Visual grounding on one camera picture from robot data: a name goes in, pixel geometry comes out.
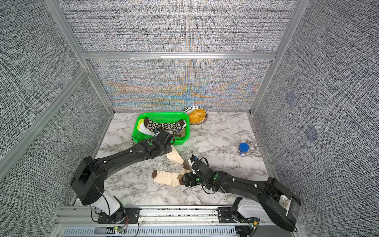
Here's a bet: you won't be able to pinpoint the brown beige striped sock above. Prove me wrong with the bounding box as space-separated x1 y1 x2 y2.
152 168 190 188
166 145 190 170

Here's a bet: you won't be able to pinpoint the brown checkered argyle sock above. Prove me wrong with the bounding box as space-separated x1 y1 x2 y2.
173 128 186 139

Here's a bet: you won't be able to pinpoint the white sock blue yellow patches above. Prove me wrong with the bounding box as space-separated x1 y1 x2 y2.
137 118 155 136

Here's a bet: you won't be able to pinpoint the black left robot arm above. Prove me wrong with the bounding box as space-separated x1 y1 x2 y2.
70 130 175 205

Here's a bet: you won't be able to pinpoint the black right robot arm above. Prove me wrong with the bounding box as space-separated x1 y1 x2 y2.
181 156 302 232

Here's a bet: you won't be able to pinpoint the green plastic basket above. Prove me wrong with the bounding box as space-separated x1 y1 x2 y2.
132 112 190 146

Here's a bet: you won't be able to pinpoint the patterned white bowl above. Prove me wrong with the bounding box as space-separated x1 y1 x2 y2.
183 106 208 125

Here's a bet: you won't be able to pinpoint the orange fruit in bowl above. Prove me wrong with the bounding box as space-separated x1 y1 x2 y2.
189 109 207 124

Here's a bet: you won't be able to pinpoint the blue lid jar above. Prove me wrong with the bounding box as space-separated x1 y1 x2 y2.
238 143 249 157

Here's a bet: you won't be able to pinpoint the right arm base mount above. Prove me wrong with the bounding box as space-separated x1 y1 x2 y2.
216 197 269 223

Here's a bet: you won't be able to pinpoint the aluminium front rail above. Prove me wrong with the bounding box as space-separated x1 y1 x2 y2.
56 205 303 237

